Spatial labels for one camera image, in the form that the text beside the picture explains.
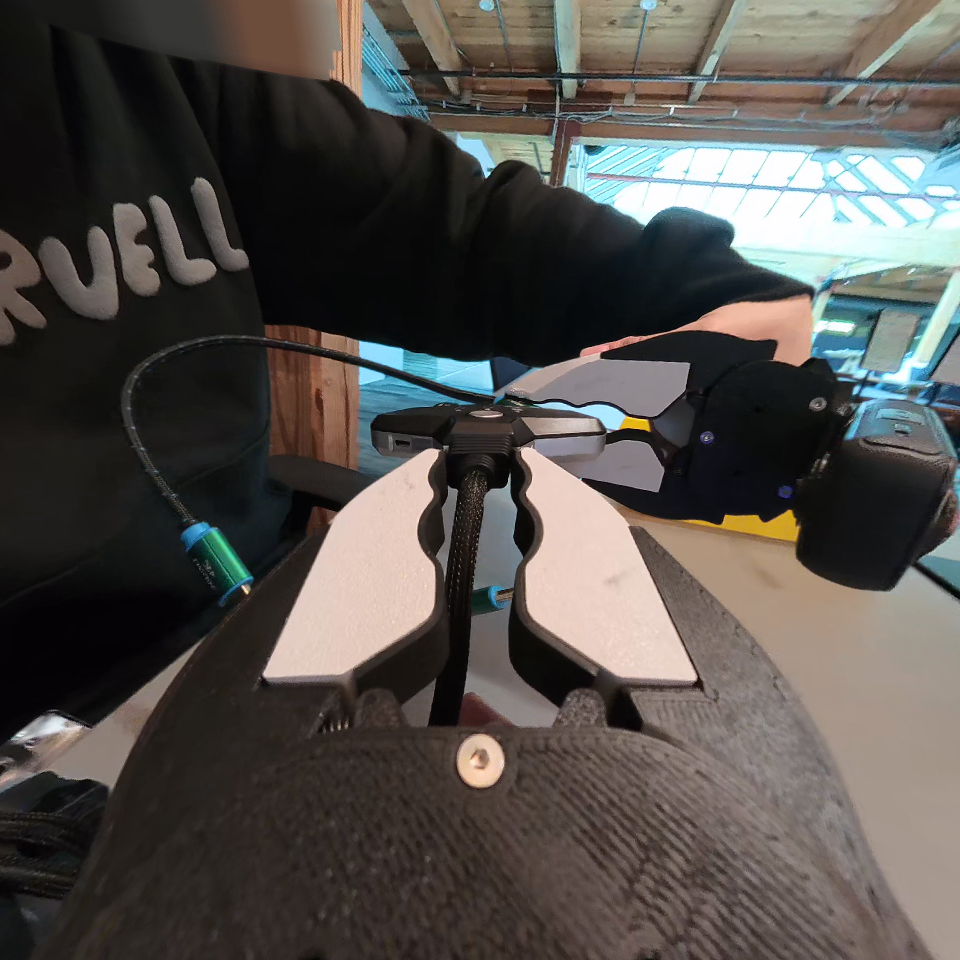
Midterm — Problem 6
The person's black hoodie torso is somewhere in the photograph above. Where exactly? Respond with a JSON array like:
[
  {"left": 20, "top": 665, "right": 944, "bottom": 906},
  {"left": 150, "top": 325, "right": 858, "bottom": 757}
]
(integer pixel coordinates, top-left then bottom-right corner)
[{"left": 0, "top": 22, "right": 496, "bottom": 744}]

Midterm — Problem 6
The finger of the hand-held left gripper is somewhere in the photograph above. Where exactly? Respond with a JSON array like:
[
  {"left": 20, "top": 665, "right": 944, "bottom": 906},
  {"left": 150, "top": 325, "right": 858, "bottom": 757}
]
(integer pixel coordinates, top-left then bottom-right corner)
[
  {"left": 506, "top": 358, "right": 693, "bottom": 425},
  {"left": 581, "top": 423, "right": 695, "bottom": 496}
]

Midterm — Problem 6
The black office chair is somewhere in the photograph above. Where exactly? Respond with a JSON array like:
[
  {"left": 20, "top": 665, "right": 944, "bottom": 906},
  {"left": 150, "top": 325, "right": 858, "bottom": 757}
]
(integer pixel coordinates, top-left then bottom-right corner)
[{"left": 266, "top": 452, "right": 372, "bottom": 530}]

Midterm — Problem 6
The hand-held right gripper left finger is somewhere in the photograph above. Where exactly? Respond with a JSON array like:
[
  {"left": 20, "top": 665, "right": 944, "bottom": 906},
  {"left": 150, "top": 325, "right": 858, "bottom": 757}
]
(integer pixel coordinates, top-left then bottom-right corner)
[{"left": 258, "top": 448, "right": 455, "bottom": 702}]

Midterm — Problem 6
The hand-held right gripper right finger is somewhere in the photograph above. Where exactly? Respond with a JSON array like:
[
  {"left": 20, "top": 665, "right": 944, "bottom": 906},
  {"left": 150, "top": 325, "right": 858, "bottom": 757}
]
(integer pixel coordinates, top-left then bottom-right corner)
[{"left": 510, "top": 447, "right": 702, "bottom": 710}]

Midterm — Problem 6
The person's left hand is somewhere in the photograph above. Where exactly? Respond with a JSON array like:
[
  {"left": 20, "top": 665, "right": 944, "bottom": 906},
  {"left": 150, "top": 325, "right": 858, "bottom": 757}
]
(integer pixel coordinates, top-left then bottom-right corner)
[{"left": 581, "top": 294, "right": 817, "bottom": 363}]

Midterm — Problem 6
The wooden post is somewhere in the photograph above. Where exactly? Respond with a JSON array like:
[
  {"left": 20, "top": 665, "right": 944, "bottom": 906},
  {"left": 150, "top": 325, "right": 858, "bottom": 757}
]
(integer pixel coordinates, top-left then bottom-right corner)
[{"left": 264, "top": 0, "right": 365, "bottom": 530}]

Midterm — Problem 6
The thick black braided hub cable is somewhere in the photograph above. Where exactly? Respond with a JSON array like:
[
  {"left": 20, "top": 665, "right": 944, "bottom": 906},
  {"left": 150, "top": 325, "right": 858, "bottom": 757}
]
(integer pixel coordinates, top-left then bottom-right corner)
[{"left": 371, "top": 401, "right": 607, "bottom": 727}]

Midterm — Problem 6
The person's left forearm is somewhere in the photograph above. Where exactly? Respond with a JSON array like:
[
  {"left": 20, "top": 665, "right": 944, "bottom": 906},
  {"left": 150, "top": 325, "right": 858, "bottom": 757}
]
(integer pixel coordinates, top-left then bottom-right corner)
[{"left": 420, "top": 161, "right": 817, "bottom": 369}]

